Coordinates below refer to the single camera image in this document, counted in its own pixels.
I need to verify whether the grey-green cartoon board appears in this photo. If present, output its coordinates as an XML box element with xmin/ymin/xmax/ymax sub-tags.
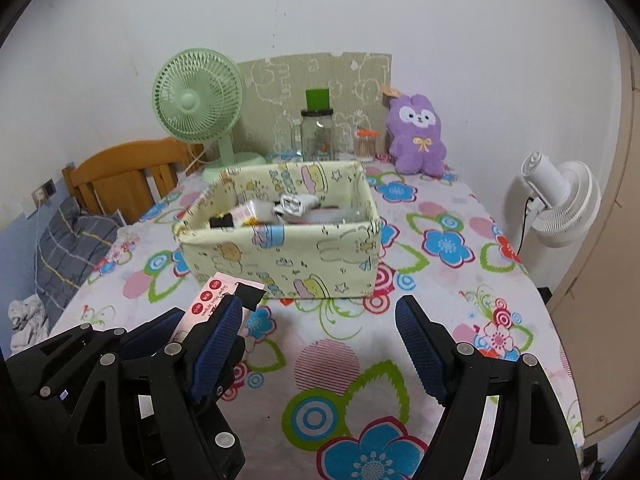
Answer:
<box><xmin>232</xmin><ymin>52</ymin><xmax>392</xmax><ymax>155</ymax></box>

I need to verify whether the green desk fan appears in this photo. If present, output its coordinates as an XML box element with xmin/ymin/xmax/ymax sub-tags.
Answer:
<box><xmin>152</xmin><ymin>48</ymin><xmax>266</xmax><ymax>183</ymax></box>

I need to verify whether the clear plastic packet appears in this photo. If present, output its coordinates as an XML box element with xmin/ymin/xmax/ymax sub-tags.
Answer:
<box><xmin>302</xmin><ymin>207</ymin><xmax>364</xmax><ymax>224</ymax></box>

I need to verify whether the pink cat tissue pack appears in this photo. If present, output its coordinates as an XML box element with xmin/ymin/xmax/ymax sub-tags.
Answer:
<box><xmin>169</xmin><ymin>272</ymin><xmax>266</xmax><ymax>344</ymax></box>

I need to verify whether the green cup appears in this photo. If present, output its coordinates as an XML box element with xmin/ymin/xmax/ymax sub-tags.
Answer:
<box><xmin>305</xmin><ymin>88</ymin><xmax>331</xmax><ymax>112</ymax></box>

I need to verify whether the floral tablecloth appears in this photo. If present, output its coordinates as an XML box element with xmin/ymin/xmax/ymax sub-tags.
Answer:
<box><xmin>53</xmin><ymin>160</ymin><xmax>585</xmax><ymax>479</ymax></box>

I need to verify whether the cotton swab jar orange lid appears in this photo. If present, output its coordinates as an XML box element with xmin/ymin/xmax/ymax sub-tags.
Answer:
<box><xmin>352</xmin><ymin>128</ymin><xmax>378</xmax><ymax>162</ymax></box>

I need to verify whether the wall power outlet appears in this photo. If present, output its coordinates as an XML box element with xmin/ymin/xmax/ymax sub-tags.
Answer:
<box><xmin>32</xmin><ymin>179</ymin><xmax>56</xmax><ymax>208</ymax></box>

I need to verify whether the grey drawstring pouch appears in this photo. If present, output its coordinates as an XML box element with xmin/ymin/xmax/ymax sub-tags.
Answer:
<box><xmin>273</xmin><ymin>194</ymin><xmax>320</xmax><ymax>218</ymax></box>

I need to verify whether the cartoon printed fabric storage box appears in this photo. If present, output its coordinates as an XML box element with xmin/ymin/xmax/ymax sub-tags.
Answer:
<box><xmin>174</xmin><ymin>160</ymin><xmax>382</xmax><ymax>299</ymax></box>

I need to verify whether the white clip fan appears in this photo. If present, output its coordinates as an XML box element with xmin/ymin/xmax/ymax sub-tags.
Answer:
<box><xmin>518</xmin><ymin>151</ymin><xmax>602</xmax><ymax>252</ymax></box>

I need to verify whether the blue plaid pillow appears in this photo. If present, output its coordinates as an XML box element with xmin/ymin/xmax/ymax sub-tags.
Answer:
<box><xmin>36</xmin><ymin>196</ymin><xmax>125</xmax><ymax>324</ymax></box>

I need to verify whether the glass mason jar mug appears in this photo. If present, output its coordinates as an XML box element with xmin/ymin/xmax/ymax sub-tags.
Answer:
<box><xmin>291</xmin><ymin>108</ymin><xmax>335</xmax><ymax>162</ymax></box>

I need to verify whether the purple plush bunny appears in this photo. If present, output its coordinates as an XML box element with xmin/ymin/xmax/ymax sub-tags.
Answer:
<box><xmin>386</xmin><ymin>94</ymin><xmax>447</xmax><ymax>178</ymax></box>

